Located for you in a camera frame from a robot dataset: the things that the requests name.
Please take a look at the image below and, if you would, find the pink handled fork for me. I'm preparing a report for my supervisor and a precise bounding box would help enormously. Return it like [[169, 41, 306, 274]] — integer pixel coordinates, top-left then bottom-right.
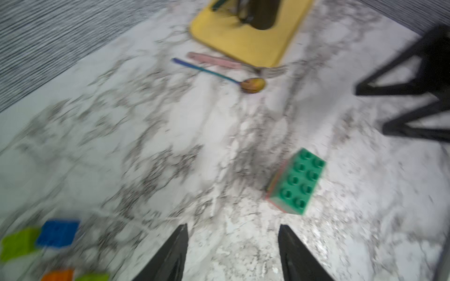
[[187, 52, 288, 78]]

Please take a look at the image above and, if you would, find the lime lego brick far left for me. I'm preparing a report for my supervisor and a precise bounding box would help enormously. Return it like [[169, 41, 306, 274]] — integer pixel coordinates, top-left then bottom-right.
[[1, 227, 41, 262]]

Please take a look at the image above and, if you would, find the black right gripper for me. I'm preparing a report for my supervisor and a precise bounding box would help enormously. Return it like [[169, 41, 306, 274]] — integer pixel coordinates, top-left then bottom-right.
[[355, 24, 450, 143]]

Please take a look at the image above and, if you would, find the blue lego brick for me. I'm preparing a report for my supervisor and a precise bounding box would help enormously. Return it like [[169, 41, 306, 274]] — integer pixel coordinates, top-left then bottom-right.
[[36, 220, 80, 248]]

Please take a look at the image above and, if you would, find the lime lego brick near orange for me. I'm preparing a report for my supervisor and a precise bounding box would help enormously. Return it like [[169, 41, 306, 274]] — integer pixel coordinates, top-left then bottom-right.
[[75, 273, 110, 281]]

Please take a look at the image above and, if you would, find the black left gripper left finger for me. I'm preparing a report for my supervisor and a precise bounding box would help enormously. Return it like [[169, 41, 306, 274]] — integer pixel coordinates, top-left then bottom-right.
[[133, 224, 189, 281]]

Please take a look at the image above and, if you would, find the yellow plastic tray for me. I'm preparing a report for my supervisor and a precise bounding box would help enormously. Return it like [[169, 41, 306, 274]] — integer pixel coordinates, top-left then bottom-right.
[[189, 1, 314, 67]]

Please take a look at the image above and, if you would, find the black mug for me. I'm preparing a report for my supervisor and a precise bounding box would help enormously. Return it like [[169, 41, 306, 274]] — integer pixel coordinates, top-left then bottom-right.
[[237, 0, 281, 30]]

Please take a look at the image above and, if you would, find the green handled utensil on tray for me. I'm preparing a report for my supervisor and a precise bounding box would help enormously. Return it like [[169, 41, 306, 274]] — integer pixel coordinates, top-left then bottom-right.
[[211, 0, 228, 12]]

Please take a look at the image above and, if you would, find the red lego brick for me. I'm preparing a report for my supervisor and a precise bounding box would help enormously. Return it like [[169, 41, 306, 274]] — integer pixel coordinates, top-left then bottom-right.
[[266, 160, 289, 213]]

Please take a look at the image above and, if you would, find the iridescent metal spoon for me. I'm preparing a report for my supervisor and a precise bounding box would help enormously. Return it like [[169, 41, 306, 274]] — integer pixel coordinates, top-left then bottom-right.
[[172, 58, 267, 94]]

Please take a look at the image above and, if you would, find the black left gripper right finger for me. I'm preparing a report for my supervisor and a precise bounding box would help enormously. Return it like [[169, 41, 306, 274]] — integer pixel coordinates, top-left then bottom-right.
[[278, 224, 334, 281]]

